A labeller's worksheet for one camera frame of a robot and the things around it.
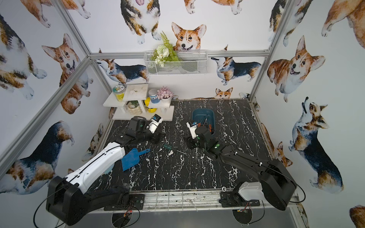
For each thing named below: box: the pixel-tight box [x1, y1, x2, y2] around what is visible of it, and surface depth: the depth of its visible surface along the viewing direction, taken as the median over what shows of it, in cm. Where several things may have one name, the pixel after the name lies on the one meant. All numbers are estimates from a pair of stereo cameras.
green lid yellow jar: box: [112, 85, 126, 103], surface depth 98 cm
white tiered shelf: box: [103, 82, 179, 122], surface depth 100 cm
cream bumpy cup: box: [127, 101, 143, 116], surface depth 109 cm
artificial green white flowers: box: [150, 30, 181, 68], surface depth 82 cm
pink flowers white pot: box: [156, 85, 175, 105], surface depth 94 cm
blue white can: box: [148, 88, 161, 104], surface depth 97 cm
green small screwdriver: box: [163, 143, 188, 156], surface depth 94 cm
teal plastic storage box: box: [191, 108, 216, 135], surface depth 109 cm
